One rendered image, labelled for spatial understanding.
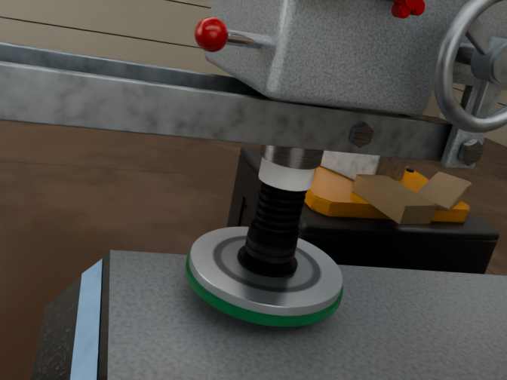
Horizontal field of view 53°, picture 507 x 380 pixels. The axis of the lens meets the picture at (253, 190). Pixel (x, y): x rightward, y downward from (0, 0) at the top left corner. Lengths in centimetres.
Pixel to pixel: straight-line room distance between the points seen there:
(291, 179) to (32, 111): 30
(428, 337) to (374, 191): 61
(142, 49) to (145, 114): 613
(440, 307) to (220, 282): 37
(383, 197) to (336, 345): 66
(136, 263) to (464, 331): 49
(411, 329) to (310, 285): 17
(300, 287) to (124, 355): 23
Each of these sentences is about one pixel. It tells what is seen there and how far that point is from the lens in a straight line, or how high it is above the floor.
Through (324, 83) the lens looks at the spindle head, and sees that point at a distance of 51.
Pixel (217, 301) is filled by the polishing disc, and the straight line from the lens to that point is 63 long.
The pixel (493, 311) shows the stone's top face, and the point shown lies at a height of 82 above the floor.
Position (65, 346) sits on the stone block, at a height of 78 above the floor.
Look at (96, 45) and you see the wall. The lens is 660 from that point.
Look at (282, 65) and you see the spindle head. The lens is 48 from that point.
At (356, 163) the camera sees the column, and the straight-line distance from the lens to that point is 146.
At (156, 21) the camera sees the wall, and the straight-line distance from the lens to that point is 661.
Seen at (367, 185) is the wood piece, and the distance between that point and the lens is 133.
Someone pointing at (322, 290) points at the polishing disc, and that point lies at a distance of 67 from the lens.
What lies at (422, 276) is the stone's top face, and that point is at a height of 82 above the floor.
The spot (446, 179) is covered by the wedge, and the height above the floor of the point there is 82.
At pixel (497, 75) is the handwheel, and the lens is 56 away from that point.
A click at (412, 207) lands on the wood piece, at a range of 124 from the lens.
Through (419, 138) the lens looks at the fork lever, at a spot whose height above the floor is 109.
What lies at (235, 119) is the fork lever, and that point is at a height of 109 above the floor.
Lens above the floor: 121
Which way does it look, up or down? 21 degrees down
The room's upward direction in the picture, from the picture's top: 11 degrees clockwise
